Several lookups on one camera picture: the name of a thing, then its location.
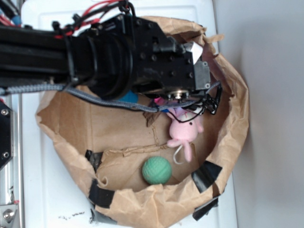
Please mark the brown wood chip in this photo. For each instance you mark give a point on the brown wood chip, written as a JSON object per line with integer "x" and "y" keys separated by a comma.
{"x": 150, "y": 117}

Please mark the aluminium frame rail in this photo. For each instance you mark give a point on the aluminium frame rail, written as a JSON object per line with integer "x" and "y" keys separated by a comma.
{"x": 12, "y": 208}

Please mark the green textured ball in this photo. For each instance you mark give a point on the green textured ball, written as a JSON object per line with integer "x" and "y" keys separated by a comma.
{"x": 156, "y": 170}

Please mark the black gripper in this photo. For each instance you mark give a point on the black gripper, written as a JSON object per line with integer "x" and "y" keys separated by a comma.
{"x": 169, "y": 63}

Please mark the blue textured ball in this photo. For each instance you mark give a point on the blue textured ball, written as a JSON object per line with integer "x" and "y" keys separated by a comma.
{"x": 129, "y": 97}

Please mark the brown paper bag bin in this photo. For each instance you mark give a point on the brown paper bag bin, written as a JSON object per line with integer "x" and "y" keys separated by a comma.
{"x": 104, "y": 149}

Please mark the pink plush bunny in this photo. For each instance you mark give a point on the pink plush bunny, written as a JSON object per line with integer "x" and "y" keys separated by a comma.
{"x": 183, "y": 130}

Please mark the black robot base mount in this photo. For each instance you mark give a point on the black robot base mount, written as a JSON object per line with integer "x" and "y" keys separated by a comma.
{"x": 6, "y": 140}

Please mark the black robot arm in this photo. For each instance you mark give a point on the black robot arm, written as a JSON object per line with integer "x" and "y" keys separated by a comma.
{"x": 125, "y": 62}

